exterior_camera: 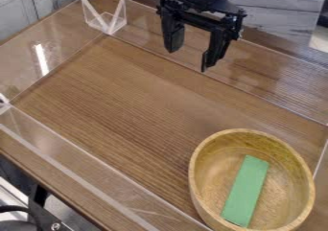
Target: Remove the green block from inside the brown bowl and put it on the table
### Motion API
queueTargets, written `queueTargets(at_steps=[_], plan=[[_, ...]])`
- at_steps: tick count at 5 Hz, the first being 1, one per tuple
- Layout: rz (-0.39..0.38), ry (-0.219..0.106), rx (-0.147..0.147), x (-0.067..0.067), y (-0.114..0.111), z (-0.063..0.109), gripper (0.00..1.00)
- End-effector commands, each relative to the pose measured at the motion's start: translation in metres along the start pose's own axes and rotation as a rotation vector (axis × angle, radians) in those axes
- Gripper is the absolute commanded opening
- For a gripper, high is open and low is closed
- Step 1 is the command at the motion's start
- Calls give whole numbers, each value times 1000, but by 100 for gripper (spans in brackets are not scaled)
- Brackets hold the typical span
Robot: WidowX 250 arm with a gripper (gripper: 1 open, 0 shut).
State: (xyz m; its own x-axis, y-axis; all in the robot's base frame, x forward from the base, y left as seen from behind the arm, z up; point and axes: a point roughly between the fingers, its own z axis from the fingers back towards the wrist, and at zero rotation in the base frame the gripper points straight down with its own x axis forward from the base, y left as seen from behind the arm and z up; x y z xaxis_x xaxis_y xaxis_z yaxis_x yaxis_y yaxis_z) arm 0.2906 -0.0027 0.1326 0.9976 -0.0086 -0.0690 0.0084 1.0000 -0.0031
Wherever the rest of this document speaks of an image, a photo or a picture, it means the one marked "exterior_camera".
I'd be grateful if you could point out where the green rectangular block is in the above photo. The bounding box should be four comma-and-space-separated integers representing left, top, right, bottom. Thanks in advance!
221, 155, 269, 227

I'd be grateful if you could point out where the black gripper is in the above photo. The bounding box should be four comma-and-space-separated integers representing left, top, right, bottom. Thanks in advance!
159, 0, 247, 72

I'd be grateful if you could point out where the brown wooden bowl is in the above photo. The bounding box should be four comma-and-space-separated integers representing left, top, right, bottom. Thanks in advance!
189, 128, 314, 231

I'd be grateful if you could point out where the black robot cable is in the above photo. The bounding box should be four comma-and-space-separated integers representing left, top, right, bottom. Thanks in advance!
0, 204, 36, 224

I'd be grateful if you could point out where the clear acrylic front wall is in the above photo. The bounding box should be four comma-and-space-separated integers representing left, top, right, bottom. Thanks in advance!
0, 94, 211, 231

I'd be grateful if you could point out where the black metal table leg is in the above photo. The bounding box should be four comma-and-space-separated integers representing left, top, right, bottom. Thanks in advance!
28, 185, 73, 231

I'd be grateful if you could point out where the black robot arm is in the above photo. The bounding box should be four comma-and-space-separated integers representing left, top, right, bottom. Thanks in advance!
156, 0, 247, 72

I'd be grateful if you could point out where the clear acrylic corner bracket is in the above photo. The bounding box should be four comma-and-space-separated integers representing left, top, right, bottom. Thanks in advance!
80, 0, 127, 35

